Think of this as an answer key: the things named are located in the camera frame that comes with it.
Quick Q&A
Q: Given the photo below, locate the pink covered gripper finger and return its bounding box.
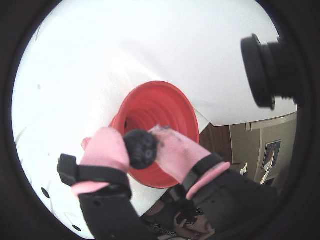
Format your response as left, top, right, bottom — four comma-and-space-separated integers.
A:
149, 124, 278, 235
57, 126, 157, 240

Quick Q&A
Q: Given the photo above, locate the red collapsible silicone cup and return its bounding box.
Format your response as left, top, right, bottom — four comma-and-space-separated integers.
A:
109, 80, 201, 189

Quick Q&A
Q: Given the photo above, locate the white peg drying rack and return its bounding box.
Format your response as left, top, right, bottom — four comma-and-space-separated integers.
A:
12, 47, 210, 240

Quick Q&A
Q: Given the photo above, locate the patterned floor rug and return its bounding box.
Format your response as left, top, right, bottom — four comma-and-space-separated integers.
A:
147, 222, 181, 238

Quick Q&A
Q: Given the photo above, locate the dark framed picture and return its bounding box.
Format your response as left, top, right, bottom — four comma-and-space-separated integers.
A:
264, 140, 282, 167

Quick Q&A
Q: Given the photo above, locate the black camera lens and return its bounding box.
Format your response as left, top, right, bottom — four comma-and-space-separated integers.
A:
240, 33, 299, 111

